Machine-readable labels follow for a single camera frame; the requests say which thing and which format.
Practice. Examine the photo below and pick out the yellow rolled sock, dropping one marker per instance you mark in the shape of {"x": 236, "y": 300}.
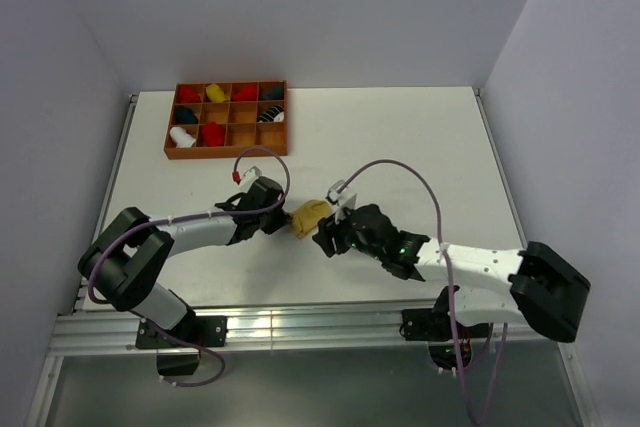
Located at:
{"x": 216, "y": 94}

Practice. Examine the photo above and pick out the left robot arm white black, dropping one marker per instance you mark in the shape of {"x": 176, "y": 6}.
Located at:
{"x": 124, "y": 262}

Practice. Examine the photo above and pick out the black white striped rolled sock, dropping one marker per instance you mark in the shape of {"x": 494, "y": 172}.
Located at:
{"x": 275, "y": 113}

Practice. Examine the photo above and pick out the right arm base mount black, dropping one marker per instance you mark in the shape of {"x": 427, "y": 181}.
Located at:
{"x": 424, "y": 325}

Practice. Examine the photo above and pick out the red rolled sock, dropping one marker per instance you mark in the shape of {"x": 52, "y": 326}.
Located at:
{"x": 244, "y": 92}
{"x": 187, "y": 94}

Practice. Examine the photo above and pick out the dark teal rolled sock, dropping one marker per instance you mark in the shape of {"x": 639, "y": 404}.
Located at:
{"x": 274, "y": 93}

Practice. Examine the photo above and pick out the red rolled sock left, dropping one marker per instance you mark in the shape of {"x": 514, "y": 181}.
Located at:
{"x": 187, "y": 94}

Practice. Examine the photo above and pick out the red rolled sock middle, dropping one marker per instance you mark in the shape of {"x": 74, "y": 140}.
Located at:
{"x": 244, "y": 92}

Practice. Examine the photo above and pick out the red santa sock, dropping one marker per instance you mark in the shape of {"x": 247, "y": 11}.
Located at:
{"x": 213, "y": 134}

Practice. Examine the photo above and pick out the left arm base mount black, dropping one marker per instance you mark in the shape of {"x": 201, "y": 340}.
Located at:
{"x": 181, "y": 350}

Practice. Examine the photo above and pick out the dark navy rolled sock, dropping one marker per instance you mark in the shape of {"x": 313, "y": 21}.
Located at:
{"x": 185, "y": 116}

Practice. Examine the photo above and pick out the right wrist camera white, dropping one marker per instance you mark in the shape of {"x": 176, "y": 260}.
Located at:
{"x": 342, "y": 199}

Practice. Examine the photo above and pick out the beige sock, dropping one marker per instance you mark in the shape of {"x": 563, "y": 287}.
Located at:
{"x": 306, "y": 217}

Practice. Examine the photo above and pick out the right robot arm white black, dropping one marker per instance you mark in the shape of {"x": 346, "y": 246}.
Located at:
{"x": 534, "y": 286}

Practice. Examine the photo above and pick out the wooden compartment tray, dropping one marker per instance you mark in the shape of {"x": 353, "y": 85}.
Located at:
{"x": 239, "y": 119}

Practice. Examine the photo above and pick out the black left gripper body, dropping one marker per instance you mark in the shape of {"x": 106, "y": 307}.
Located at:
{"x": 270, "y": 221}

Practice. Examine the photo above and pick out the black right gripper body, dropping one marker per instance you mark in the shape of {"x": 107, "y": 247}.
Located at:
{"x": 345, "y": 237}

